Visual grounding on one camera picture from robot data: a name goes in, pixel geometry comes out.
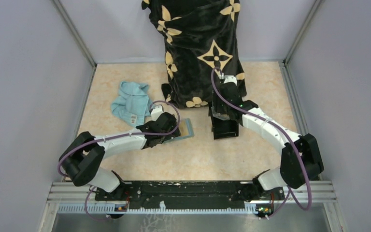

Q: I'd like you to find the orange credit card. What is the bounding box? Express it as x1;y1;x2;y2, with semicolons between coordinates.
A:
179;122;189;137

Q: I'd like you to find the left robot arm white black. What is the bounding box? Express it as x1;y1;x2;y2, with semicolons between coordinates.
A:
58;112;180;200

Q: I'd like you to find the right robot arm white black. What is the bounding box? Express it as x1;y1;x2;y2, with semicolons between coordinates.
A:
212;82;324;199

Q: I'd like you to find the stack of cards in tray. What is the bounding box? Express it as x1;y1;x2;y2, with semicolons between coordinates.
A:
212;112;230;121

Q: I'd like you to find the black card tray box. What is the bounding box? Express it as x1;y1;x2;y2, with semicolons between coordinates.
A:
209;107;239;140

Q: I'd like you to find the light blue cloth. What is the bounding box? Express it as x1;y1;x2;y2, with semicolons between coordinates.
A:
111;81;152;127

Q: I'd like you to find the black beige flower-patterned blanket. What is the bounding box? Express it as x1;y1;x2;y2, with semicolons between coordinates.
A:
141;0;247;109

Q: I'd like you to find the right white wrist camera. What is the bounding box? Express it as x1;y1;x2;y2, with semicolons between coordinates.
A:
223;75;238;86

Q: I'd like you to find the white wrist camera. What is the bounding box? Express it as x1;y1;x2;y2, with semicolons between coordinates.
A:
223;75;238;86
150;105;164;121

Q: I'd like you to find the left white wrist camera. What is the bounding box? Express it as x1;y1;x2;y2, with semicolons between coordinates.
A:
150;105;164;121

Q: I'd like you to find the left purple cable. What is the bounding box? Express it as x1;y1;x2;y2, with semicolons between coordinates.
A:
57;100;182;222

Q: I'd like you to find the purple cable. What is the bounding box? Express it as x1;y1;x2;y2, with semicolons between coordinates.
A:
57;100;182;222
211;67;313;221

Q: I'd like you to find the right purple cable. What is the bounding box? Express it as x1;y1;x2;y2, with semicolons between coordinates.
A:
211;67;313;221

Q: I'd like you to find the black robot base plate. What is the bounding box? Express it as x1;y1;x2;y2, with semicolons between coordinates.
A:
95;181;285;209

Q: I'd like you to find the white slotted cable duct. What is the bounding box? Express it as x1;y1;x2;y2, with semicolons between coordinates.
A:
57;201;271;215

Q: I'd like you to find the aluminium frame rail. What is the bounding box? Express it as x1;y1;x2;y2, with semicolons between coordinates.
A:
47;181;337;203

